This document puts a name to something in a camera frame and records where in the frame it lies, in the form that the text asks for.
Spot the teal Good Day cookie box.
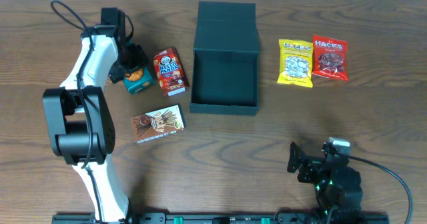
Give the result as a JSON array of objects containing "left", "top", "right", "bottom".
[{"left": 122, "top": 42, "right": 155, "bottom": 95}]

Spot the red Hello Panda box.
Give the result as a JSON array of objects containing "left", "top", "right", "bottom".
[{"left": 153, "top": 48, "right": 189, "bottom": 96}]

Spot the brown Pocky box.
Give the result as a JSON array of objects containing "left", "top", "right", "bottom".
[{"left": 131, "top": 105, "right": 185, "bottom": 143}]

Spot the red Hacks candy bag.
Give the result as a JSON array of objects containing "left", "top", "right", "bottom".
[{"left": 312, "top": 35, "right": 349, "bottom": 81}]

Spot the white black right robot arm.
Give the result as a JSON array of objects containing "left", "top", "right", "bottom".
[{"left": 287, "top": 137, "right": 363, "bottom": 220}]

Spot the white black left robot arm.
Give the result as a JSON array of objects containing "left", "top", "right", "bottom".
[{"left": 43, "top": 7, "right": 146, "bottom": 223}]

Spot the dark green open box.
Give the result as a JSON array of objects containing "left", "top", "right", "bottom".
[{"left": 189, "top": 1, "right": 260, "bottom": 115}]

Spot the yellow Hacks candy bag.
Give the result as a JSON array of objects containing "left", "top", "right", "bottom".
[{"left": 277, "top": 39, "right": 314, "bottom": 88}]

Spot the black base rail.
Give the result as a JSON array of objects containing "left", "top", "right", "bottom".
[{"left": 51, "top": 212, "right": 390, "bottom": 224}]

